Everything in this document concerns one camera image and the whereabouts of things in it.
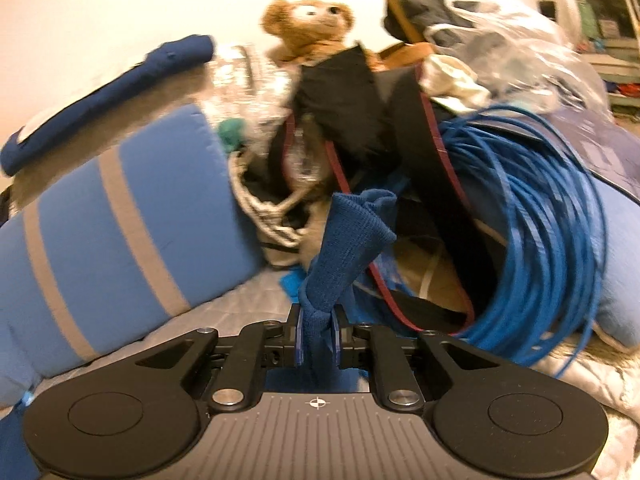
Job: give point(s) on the teal small object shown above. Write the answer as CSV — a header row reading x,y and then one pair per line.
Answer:
x,y
231,135

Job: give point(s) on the light blue pillow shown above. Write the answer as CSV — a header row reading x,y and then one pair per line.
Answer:
x,y
620,260

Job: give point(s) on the white crumpled cloth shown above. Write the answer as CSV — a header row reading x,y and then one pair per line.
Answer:
x,y
450,80

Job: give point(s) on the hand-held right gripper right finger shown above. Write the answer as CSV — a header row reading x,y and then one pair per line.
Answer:
x,y
338,345

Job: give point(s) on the black cloth with red trim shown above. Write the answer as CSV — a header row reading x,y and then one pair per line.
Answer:
x,y
345,100

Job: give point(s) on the grey quilted bedspread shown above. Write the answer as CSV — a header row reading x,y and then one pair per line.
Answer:
x,y
240,310

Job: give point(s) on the blue knit garment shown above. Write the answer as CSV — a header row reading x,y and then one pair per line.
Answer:
x,y
345,240

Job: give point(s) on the navy blue padded cloth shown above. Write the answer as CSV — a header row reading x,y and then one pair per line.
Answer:
x,y
125,85

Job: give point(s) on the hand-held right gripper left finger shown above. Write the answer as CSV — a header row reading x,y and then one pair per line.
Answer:
x,y
299,340

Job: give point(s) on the blue grey striped pillow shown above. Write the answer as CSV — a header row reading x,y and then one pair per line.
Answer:
x,y
125,240

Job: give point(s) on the cluttered shelf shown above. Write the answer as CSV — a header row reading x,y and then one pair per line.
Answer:
x,y
615,35

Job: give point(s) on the crinkled clear plastic bag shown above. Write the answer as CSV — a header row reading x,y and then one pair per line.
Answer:
x,y
240,80

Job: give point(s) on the dark blue printed bag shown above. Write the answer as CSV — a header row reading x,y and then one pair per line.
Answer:
x,y
600,145

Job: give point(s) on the brown teddy bear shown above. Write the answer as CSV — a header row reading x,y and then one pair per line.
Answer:
x,y
305,20

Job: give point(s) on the white plastic bag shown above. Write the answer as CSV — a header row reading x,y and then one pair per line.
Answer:
x,y
530,45

